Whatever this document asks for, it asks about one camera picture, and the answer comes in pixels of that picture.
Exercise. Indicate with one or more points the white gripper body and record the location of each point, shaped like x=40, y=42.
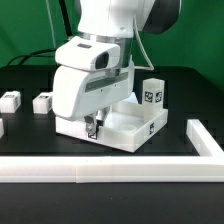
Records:
x=93, y=74

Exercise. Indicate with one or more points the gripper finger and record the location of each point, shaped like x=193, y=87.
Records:
x=102, y=116
x=91, y=124

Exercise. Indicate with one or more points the white square table top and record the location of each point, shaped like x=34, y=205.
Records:
x=127, y=127

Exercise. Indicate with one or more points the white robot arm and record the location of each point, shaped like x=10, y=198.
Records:
x=125, y=18

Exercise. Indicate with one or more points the white part at left edge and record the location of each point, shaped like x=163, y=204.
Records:
x=1, y=128

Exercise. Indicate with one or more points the white L-shaped obstacle fence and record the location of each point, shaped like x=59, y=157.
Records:
x=206, y=166

